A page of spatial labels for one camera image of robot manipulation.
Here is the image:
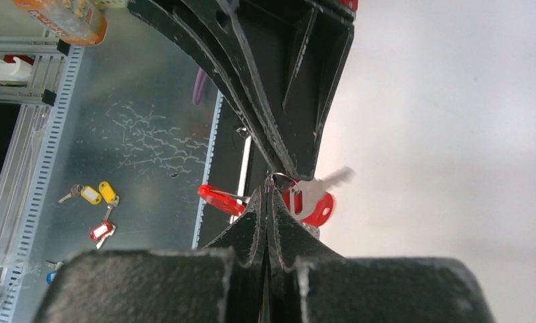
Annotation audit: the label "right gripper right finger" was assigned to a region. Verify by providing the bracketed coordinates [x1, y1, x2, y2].
[267, 188, 494, 322]

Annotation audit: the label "yellow tagged keys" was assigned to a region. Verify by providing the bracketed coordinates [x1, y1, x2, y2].
[57, 181, 120, 221]

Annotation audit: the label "red tagged key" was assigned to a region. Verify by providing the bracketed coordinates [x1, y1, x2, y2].
[89, 221, 116, 250]
[282, 166, 355, 227]

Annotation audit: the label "red tagged key on floor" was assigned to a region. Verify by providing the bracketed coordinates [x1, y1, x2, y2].
[89, 221, 116, 250]

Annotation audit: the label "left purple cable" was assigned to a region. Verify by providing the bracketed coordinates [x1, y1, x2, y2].
[192, 67, 209, 106]

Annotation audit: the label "white slotted cable duct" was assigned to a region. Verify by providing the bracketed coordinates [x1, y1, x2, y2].
[0, 46, 85, 322]

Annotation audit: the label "red handled keyring holder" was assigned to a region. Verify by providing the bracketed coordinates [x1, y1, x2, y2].
[198, 184, 250, 217]

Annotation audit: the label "blue tagged keys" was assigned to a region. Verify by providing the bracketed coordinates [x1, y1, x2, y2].
[44, 260, 64, 285]

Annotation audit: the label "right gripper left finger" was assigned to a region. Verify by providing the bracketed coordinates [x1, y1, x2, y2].
[33, 188, 267, 322]

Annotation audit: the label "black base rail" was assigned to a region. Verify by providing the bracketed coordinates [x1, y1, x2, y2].
[192, 92, 266, 248]

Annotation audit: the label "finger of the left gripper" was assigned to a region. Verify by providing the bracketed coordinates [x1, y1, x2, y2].
[127, 1, 284, 171]
[178, 1, 355, 180]

